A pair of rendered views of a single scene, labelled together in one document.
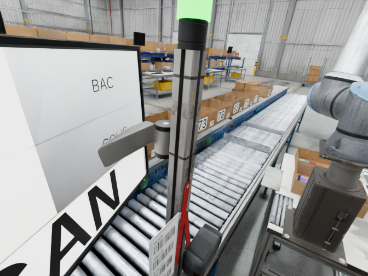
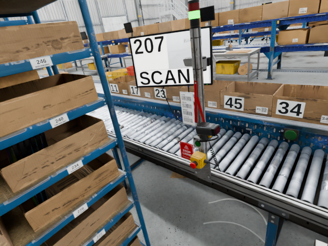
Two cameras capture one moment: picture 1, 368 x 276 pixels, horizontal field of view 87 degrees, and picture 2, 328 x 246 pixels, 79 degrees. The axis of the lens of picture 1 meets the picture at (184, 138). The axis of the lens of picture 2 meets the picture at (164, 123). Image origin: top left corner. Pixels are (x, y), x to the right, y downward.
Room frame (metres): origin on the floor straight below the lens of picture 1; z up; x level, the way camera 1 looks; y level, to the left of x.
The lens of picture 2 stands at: (0.30, -1.03, 1.58)
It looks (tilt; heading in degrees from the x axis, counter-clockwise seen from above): 25 degrees down; 100
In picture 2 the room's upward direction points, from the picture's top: 9 degrees counter-clockwise
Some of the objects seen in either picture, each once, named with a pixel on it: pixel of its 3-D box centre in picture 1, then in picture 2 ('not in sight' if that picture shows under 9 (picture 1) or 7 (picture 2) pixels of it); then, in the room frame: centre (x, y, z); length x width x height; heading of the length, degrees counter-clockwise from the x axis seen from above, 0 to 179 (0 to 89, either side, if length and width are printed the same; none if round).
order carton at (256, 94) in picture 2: not in sight; (250, 97); (0.76, 0.59, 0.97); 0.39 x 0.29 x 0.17; 146
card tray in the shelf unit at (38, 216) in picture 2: not in sight; (66, 177); (-0.33, -0.34, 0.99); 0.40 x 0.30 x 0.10; 53
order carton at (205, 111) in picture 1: (192, 118); not in sight; (1.73, -0.06, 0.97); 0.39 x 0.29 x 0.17; 146
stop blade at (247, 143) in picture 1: (245, 143); not in sight; (1.71, -0.60, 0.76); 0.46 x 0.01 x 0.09; 56
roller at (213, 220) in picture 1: (184, 203); (299, 170); (0.88, -0.04, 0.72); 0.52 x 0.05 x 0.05; 56
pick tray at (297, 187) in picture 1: (326, 186); not in sight; (1.07, -0.96, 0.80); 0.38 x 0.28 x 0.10; 60
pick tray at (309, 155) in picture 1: (323, 165); not in sight; (1.34, -1.12, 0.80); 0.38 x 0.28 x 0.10; 65
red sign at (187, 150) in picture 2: not in sight; (191, 152); (0.26, 0.02, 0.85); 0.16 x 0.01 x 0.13; 146
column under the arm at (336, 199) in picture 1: (323, 207); not in sight; (0.72, -0.69, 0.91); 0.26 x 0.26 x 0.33; 62
